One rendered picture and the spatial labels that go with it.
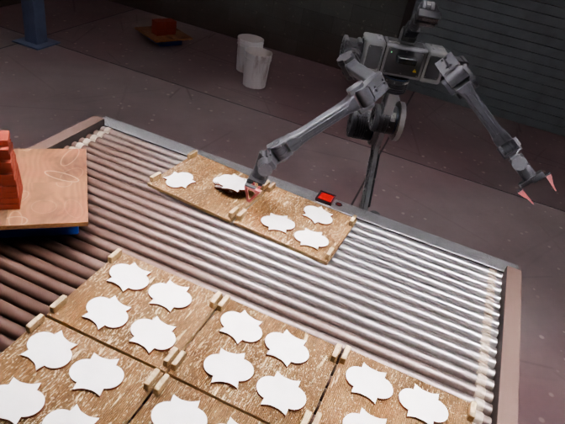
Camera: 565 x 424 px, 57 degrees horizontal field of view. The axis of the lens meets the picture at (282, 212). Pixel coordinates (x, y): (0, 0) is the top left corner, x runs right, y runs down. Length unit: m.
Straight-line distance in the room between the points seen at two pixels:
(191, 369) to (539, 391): 2.23
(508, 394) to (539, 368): 1.66
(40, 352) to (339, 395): 0.84
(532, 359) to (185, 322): 2.33
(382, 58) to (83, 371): 1.85
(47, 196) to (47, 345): 0.60
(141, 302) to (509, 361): 1.19
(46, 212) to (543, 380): 2.71
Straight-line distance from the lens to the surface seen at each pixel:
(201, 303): 1.75
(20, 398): 1.55
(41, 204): 1.99
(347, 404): 1.59
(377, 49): 2.58
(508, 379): 1.85
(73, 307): 1.74
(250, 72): 5.78
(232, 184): 2.24
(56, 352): 1.62
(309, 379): 1.60
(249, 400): 1.53
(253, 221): 2.12
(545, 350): 3.61
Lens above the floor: 2.18
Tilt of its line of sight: 34 degrees down
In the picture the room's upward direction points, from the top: 12 degrees clockwise
